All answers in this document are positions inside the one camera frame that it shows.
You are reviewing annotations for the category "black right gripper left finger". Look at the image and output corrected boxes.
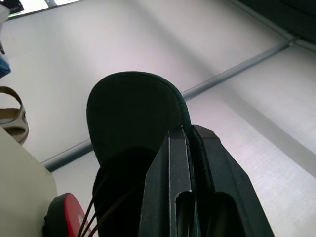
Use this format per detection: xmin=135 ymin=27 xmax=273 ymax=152
xmin=138 ymin=125 xmax=198 ymax=237

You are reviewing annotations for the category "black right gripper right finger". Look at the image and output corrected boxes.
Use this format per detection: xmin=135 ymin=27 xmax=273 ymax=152
xmin=193 ymin=124 xmax=276 ymax=237

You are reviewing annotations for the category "dark green cap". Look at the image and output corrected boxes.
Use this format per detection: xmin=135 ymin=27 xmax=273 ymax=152
xmin=86 ymin=71 xmax=216 ymax=237

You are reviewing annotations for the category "red and black round object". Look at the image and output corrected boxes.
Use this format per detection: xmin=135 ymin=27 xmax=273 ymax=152
xmin=45 ymin=192 xmax=87 ymax=237

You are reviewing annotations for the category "cream white rounded board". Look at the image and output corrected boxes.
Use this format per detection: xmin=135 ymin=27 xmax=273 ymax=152
xmin=0 ymin=127 xmax=59 ymax=237

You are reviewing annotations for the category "blue and white object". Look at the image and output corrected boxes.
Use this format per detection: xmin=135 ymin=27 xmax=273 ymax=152
xmin=0 ymin=41 xmax=12 ymax=79

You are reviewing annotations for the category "black wire hat stand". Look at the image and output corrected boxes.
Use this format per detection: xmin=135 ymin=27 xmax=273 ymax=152
xmin=80 ymin=182 xmax=144 ymax=237

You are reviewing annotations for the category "grey wall conduit pipe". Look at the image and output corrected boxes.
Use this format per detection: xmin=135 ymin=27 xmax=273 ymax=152
xmin=40 ymin=36 xmax=301 ymax=173

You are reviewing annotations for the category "beige strap sandal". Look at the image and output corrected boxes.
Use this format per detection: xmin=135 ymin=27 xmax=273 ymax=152
xmin=0 ymin=86 xmax=30 ymax=146

